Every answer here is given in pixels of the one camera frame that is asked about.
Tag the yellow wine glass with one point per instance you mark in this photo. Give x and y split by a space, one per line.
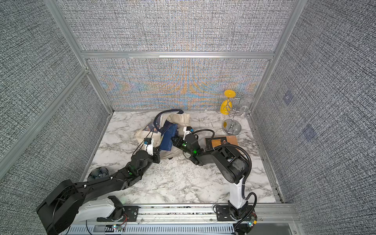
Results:
226 106

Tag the clear wine glass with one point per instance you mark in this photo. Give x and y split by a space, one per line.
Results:
246 103

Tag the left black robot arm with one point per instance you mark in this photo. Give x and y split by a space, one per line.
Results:
61 206

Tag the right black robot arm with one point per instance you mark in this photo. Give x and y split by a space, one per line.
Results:
233 163

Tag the blue book stack in bag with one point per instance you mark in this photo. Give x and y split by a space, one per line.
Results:
167 143

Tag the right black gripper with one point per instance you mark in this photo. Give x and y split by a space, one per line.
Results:
178 142

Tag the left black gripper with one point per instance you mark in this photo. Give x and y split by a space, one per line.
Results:
156 155

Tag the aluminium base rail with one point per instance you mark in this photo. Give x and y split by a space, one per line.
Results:
194 219

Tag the dark round cup cluster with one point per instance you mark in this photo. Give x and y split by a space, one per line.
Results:
99 172

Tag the cream canvas tote bag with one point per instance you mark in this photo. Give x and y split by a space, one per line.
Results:
158 126

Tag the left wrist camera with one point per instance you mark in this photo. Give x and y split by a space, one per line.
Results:
148 145

